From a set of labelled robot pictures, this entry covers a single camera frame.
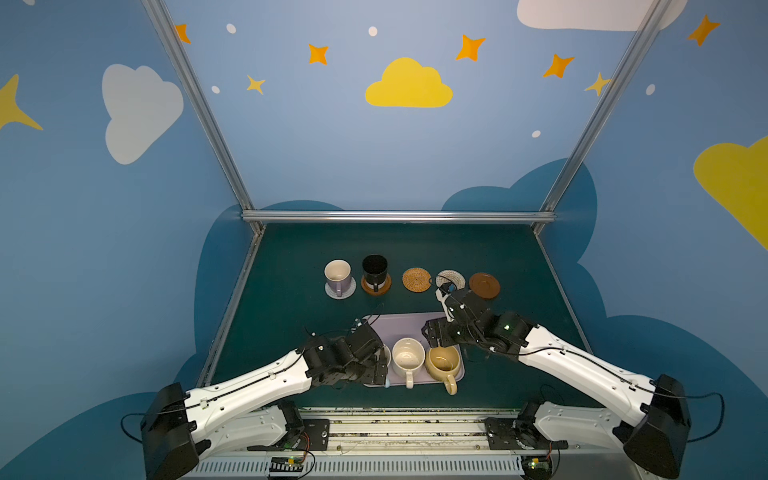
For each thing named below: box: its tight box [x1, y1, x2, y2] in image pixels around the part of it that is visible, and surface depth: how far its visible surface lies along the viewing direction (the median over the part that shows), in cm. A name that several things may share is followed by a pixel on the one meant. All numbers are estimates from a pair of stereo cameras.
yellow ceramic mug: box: [425, 345, 461, 396], surface depth 80 cm
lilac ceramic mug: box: [324, 259, 352, 297], surface depth 100 cm
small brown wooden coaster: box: [468, 272, 501, 300], surface depth 106 cm
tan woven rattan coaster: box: [402, 267, 431, 293], surface depth 109 cm
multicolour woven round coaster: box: [436, 269, 466, 290], surface depth 109 cm
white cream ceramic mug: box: [392, 337, 426, 389], surface depth 83 cm
